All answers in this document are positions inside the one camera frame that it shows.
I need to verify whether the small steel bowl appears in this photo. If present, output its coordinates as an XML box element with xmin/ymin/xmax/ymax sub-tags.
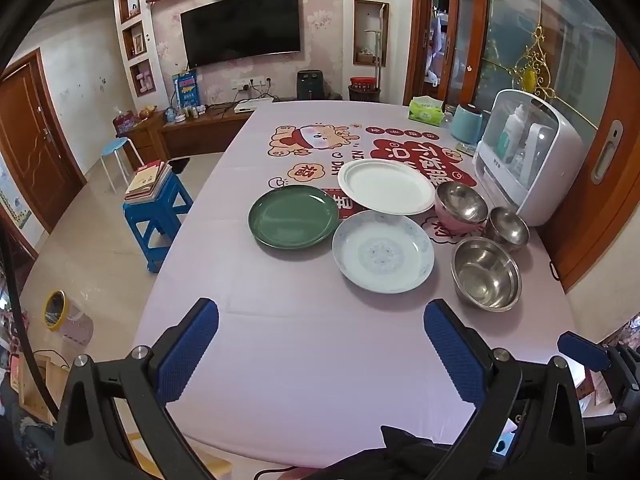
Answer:
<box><xmin>485</xmin><ymin>206</ymin><xmax>530</xmax><ymax>252</ymax></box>

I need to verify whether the blue patterned white plate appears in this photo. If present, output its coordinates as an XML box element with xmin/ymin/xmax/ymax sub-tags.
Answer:
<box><xmin>332</xmin><ymin>210</ymin><xmax>436</xmax><ymax>293</ymax></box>

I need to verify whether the gold door ornament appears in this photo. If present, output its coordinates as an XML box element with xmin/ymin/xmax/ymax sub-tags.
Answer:
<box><xmin>507</xmin><ymin>25</ymin><xmax>556</xmax><ymax>101</ymax></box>

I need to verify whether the black wall television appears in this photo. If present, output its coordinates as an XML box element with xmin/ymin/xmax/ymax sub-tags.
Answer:
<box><xmin>180</xmin><ymin>0</ymin><xmax>303</xmax><ymax>68</ymax></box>

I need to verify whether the wooden room door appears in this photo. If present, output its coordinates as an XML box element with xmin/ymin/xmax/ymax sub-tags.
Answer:
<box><xmin>0</xmin><ymin>50</ymin><xmax>86</xmax><ymax>233</ymax></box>

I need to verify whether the round light blue stool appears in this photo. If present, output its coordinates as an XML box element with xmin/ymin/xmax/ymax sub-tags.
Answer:
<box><xmin>100</xmin><ymin>136</ymin><xmax>143</xmax><ymax>195</ymax></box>

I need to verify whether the white bottle with green label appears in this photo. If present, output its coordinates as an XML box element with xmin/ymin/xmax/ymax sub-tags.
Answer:
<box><xmin>501</xmin><ymin>104</ymin><xmax>528</xmax><ymax>163</ymax></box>

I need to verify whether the pink steel bowl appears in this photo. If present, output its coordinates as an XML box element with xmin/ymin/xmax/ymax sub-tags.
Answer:
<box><xmin>434</xmin><ymin>181</ymin><xmax>489</xmax><ymax>233</ymax></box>

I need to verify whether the dark air fryer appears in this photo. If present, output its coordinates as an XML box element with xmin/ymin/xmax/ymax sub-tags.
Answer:
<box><xmin>296</xmin><ymin>70</ymin><xmax>326</xmax><ymax>101</ymax></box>

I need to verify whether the printed pink tablecloth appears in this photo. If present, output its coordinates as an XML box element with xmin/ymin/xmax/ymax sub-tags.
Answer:
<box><xmin>135</xmin><ymin>100</ymin><xmax>586</xmax><ymax>471</ymax></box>

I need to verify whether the thick black cable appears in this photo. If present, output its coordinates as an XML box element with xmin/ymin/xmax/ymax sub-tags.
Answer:
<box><xmin>0</xmin><ymin>230</ymin><xmax>58</xmax><ymax>423</ymax></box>

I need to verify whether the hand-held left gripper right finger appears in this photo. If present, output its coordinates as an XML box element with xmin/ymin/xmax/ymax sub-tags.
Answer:
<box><xmin>423</xmin><ymin>298</ymin><xmax>589</xmax><ymax>480</ymax></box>

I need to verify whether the dark basket with red lid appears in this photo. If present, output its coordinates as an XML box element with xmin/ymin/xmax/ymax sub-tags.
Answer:
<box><xmin>348</xmin><ymin>77</ymin><xmax>381</xmax><ymax>103</ymax></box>

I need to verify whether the blue printed box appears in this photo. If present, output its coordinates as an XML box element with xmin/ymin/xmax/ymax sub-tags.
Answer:
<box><xmin>172</xmin><ymin>74</ymin><xmax>201</xmax><ymax>111</ymax></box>

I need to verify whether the hanging pink garment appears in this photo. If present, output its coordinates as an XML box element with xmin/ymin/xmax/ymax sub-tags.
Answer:
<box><xmin>427</xmin><ymin>15</ymin><xmax>446</xmax><ymax>81</ymax></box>

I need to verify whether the white sterilizer cabinet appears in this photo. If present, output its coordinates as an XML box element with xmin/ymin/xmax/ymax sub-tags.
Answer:
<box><xmin>472</xmin><ymin>89</ymin><xmax>586</xmax><ymax>227</ymax></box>

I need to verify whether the wooden box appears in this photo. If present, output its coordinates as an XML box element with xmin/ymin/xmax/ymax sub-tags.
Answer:
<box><xmin>17</xmin><ymin>352</ymin><xmax>71</xmax><ymax>426</ymax></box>

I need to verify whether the blue plastic stool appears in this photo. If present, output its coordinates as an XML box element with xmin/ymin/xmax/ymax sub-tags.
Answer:
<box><xmin>123</xmin><ymin>172</ymin><xmax>194</xmax><ymax>273</ymax></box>

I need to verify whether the white set-top box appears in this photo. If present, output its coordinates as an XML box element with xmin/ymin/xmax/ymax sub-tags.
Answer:
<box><xmin>234</xmin><ymin>96</ymin><xmax>275</xmax><ymax>112</ymax></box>

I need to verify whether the wooden television cabinet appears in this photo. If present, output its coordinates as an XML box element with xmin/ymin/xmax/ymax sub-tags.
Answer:
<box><xmin>120</xmin><ymin>105</ymin><xmax>253</xmax><ymax>163</ymax></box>

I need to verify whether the large steel bowl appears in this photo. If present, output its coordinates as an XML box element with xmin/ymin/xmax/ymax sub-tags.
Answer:
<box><xmin>451</xmin><ymin>237</ymin><xmax>522</xmax><ymax>312</ymax></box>

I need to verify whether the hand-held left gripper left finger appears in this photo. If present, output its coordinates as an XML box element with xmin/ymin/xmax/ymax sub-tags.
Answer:
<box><xmin>52</xmin><ymin>297</ymin><xmax>236</xmax><ymax>480</ymax></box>

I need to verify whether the stack of books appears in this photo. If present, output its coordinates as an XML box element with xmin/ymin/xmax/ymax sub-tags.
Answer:
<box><xmin>124</xmin><ymin>159</ymin><xmax>173</xmax><ymax>202</ymax></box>

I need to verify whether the green tissue pack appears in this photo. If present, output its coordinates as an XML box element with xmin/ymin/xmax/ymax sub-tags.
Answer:
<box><xmin>408</xmin><ymin>96</ymin><xmax>445</xmax><ymax>127</ymax></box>

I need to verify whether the teal kitchen appliance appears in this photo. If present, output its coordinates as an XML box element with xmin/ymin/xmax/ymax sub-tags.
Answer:
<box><xmin>449</xmin><ymin>102</ymin><xmax>493</xmax><ymax>145</ymax></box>

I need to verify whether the pink bin with yellow rim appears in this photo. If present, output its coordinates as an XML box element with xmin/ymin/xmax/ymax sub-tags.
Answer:
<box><xmin>44</xmin><ymin>290</ymin><xmax>95</xmax><ymax>347</ymax></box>

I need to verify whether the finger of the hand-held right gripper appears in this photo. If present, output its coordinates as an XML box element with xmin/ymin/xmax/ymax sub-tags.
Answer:
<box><xmin>557</xmin><ymin>331</ymin><xmax>614</xmax><ymax>373</ymax></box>

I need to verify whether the green plate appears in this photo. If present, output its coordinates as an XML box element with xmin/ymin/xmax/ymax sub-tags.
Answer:
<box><xmin>247</xmin><ymin>185</ymin><xmax>342</xmax><ymax>250</ymax></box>

